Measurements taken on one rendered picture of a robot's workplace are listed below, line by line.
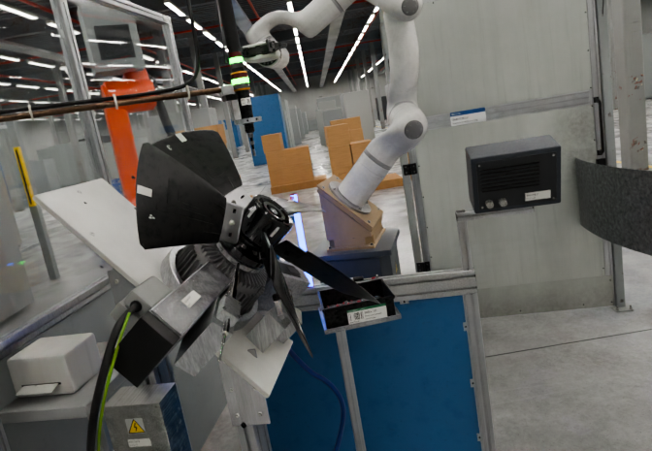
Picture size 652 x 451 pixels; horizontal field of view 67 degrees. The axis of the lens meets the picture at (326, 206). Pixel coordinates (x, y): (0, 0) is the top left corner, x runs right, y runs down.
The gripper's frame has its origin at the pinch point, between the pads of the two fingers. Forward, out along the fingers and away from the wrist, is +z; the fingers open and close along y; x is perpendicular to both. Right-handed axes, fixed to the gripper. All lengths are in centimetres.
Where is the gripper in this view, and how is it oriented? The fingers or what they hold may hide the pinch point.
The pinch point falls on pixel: (252, 48)
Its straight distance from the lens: 149.7
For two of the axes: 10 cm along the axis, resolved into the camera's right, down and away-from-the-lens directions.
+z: -1.3, 2.1, -9.7
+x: -1.7, -9.7, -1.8
